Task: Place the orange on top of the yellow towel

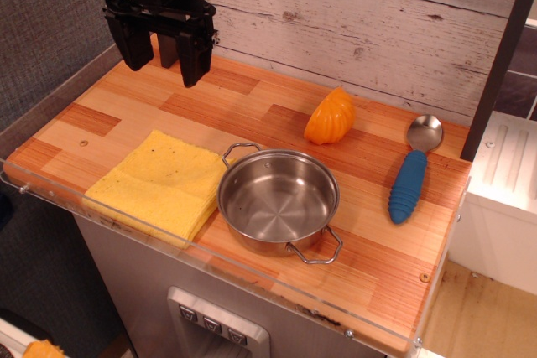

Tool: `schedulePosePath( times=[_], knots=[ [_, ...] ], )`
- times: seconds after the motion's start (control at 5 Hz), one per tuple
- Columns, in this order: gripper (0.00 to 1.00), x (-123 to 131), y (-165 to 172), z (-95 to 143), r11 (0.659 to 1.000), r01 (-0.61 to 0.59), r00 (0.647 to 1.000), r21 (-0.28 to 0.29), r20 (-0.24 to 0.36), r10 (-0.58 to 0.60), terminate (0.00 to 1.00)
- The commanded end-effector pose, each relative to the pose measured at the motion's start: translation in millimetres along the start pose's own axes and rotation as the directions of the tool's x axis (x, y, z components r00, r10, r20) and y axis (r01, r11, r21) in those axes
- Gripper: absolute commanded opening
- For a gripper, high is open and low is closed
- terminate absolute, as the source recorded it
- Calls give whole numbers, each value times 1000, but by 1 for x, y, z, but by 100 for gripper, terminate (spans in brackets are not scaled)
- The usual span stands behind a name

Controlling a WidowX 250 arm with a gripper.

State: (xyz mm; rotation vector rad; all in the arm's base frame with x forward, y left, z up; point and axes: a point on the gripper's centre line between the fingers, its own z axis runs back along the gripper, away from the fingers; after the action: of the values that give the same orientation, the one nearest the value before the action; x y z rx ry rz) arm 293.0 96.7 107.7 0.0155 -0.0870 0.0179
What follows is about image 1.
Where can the dark vertical post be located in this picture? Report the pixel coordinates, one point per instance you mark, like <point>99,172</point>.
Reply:
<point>168,50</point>
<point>508,44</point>

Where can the blue handled metal spoon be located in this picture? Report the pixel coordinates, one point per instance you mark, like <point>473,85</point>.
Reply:
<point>425,133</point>

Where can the silver dispenser button panel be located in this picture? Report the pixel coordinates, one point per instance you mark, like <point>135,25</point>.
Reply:
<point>204,329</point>

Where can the orange plastic toy slice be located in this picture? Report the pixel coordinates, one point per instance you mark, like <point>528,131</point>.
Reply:
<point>332,119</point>

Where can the yellow folded towel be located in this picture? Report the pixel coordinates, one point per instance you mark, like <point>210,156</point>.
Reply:
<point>165,188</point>

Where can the dark vertical post right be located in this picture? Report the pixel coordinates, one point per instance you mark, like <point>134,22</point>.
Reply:
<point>508,44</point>

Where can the clear acrylic front guard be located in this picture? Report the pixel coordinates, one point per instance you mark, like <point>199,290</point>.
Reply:
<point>381,283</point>

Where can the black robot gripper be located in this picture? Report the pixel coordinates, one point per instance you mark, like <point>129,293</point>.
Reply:
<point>131,21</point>

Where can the small stainless steel pot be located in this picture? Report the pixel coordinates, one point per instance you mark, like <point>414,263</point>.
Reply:
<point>279,202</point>

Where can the dark vertical post left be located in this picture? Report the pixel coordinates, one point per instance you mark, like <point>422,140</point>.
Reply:
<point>168,50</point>

